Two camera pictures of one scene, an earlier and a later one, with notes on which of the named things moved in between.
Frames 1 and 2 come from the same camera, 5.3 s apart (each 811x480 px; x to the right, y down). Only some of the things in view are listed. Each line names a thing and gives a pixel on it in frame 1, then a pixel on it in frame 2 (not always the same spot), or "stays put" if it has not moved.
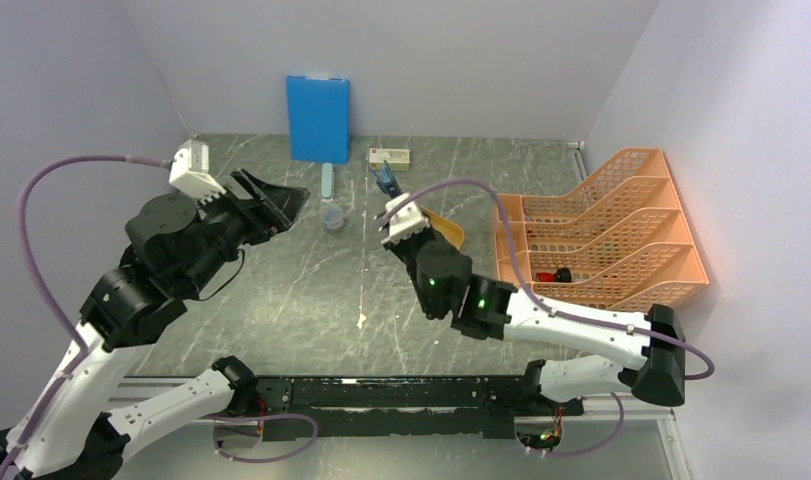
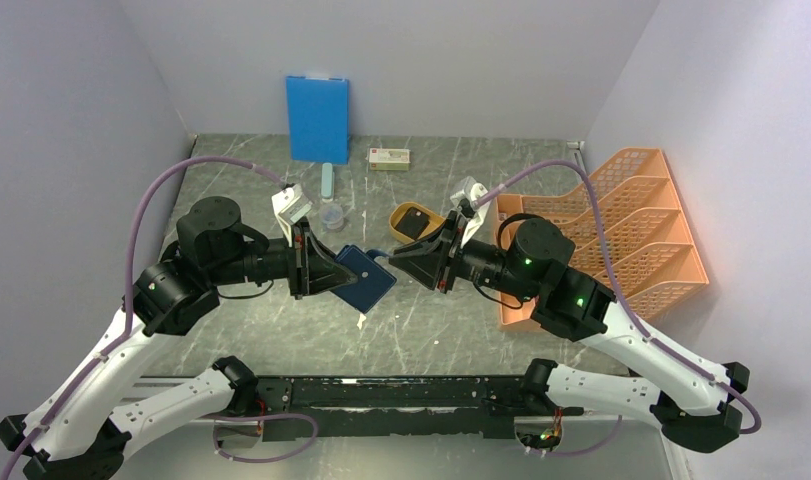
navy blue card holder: [387, 181] -> [372, 282]
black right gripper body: [407, 251] -> [486, 263]
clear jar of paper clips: [331, 217] stays put
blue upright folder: [318, 119] stays put
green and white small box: [398, 159] stays put
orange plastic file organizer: [618, 243] stays put
